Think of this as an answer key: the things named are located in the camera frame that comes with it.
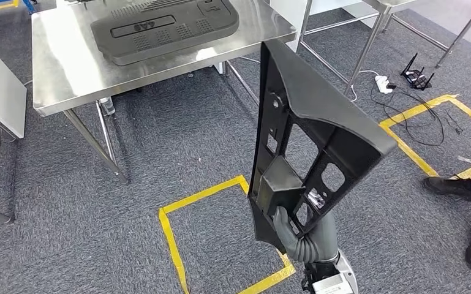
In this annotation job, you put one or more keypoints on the white paper scrap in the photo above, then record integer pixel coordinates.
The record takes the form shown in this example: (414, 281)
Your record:
(466, 159)

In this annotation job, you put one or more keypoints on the white power strip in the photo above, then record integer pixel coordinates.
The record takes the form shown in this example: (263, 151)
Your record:
(383, 84)

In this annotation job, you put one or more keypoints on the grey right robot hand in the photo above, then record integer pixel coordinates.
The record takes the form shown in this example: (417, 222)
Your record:
(328, 239)

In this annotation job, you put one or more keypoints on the blue metal frame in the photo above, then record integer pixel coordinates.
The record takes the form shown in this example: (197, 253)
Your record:
(28, 5)

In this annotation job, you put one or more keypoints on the black router with antennas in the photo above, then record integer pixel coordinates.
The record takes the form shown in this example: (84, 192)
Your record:
(417, 77)

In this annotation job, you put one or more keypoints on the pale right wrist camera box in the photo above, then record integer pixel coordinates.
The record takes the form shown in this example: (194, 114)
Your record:
(332, 285)

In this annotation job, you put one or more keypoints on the black plastic frame part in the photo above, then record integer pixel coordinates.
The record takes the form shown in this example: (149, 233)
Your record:
(320, 105)

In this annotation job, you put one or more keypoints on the clear plastic bottle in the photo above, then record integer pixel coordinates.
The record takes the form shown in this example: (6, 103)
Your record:
(107, 106)

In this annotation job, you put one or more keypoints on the person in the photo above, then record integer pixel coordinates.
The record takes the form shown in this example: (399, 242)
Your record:
(454, 188)

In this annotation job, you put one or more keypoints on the yellow floor tape square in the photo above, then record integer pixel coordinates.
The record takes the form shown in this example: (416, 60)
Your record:
(198, 195)
(406, 149)

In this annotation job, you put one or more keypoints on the large black plastic cover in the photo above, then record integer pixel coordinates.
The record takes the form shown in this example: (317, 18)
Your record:
(166, 36)

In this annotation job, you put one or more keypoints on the white panel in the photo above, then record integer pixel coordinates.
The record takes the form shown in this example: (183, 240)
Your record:
(288, 20)

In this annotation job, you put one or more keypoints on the steel workbench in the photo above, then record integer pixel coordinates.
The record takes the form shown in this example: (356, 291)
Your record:
(56, 73)

